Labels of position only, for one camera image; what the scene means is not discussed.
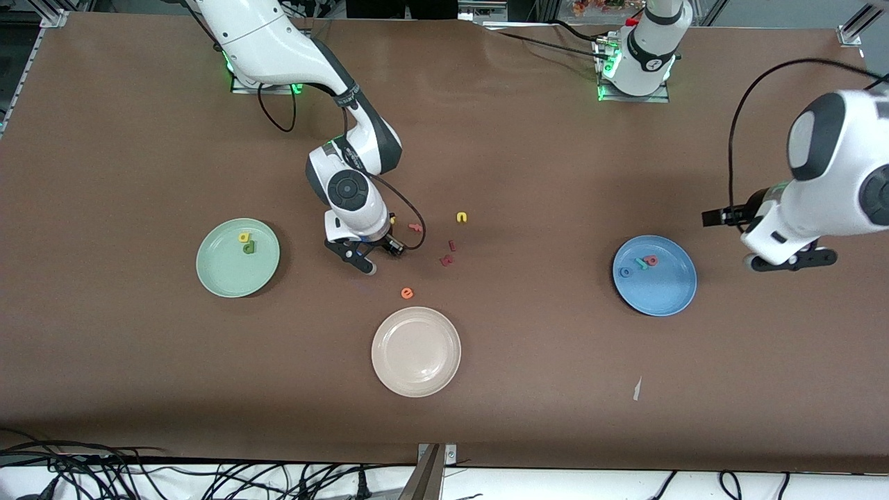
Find blue plate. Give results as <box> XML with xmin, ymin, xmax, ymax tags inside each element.
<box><xmin>612</xmin><ymin>235</ymin><xmax>698</xmax><ymax>317</ymax></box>

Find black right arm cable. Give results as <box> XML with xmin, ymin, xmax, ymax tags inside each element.
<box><xmin>257</xmin><ymin>83</ymin><xmax>426</xmax><ymax>252</ymax></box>

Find green plate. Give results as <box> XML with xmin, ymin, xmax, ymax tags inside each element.
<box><xmin>196</xmin><ymin>218</ymin><xmax>281</xmax><ymax>299</ymax></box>

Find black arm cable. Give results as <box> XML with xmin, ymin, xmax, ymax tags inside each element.
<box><xmin>257</xmin><ymin>83</ymin><xmax>426</xmax><ymax>252</ymax></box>
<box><xmin>727</xmin><ymin>59</ymin><xmax>889</xmax><ymax>230</ymax></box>

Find orange artificial flowers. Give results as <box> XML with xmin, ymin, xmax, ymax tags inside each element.
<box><xmin>573</xmin><ymin>0</ymin><xmax>647</xmax><ymax>18</ymax></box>

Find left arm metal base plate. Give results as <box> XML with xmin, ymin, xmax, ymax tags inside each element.
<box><xmin>595</xmin><ymin>35</ymin><xmax>671</xmax><ymax>104</ymax></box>

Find beige plate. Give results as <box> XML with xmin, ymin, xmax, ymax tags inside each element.
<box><xmin>371</xmin><ymin>306</ymin><xmax>462</xmax><ymax>398</ymax></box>

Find grey power strip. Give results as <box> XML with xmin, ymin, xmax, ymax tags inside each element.
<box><xmin>458</xmin><ymin>0</ymin><xmax>509</xmax><ymax>22</ymax></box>

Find black base power cable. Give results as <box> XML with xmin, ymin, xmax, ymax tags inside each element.
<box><xmin>479</xmin><ymin>19</ymin><xmax>615</xmax><ymax>65</ymax></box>

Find black cable tangle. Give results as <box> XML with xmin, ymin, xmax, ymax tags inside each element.
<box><xmin>0</xmin><ymin>427</ymin><xmax>417</xmax><ymax>500</ymax></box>

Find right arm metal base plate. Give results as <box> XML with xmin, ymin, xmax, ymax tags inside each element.
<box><xmin>231</xmin><ymin>69</ymin><xmax>308</xmax><ymax>95</ymax></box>

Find aluminium frame profile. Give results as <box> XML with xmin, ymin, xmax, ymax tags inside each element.
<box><xmin>837</xmin><ymin>0</ymin><xmax>889</xmax><ymax>48</ymax></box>

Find metal mount post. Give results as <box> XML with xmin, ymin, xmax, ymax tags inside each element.
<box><xmin>397</xmin><ymin>443</ymin><xmax>458</xmax><ymax>500</ymax></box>

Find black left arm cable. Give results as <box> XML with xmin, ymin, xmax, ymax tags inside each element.
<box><xmin>727</xmin><ymin>59</ymin><xmax>889</xmax><ymax>230</ymax></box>

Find brown table cover sheet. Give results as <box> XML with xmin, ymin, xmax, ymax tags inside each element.
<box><xmin>0</xmin><ymin>14</ymin><xmax>889</xmax><ymax>474</ymax></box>

